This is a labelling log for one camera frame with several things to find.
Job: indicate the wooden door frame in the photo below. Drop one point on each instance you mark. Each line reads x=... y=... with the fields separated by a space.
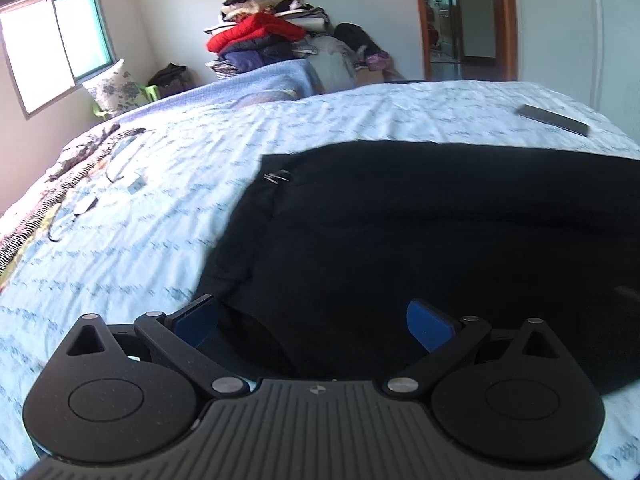
x=469 y=39

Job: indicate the floral patterned blanket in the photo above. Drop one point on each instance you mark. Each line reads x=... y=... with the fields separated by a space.
x=26 y=218

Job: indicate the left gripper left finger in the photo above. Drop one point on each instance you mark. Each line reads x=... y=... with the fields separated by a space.
x=172 y=341

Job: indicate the green plastic chair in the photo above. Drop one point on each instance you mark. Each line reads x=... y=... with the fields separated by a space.
x=150 y=93

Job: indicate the white wardrobe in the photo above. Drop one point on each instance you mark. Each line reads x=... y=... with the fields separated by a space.
x=586 y=49

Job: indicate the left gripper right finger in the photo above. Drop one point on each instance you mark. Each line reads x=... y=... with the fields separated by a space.
x=447 y=341

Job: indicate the black pants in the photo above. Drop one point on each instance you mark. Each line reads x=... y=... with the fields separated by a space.
x=326 y=249

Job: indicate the window with green frame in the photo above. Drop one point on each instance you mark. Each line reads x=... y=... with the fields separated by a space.
x=52 y=47

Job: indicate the cardboard box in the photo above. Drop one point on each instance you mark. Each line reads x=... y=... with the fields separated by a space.
x=364 y=77

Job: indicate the pile of clothes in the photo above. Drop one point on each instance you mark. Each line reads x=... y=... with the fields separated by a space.
x=334 y=51

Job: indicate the black smartphone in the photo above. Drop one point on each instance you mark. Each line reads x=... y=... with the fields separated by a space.
x=552 y=119

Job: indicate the floral pillow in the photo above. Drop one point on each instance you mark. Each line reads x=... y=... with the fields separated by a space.
x=115 y=90

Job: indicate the folded blue blanket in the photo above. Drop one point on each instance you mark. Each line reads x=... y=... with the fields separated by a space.
x=285 y=81

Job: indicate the white script-print bed quilt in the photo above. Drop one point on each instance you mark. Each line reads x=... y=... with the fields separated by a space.
x=133 y=237

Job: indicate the black bag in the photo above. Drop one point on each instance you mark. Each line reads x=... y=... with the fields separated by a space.
x=172 y=80

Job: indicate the red jacket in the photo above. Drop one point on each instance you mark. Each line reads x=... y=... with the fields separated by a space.
x=256 y=26

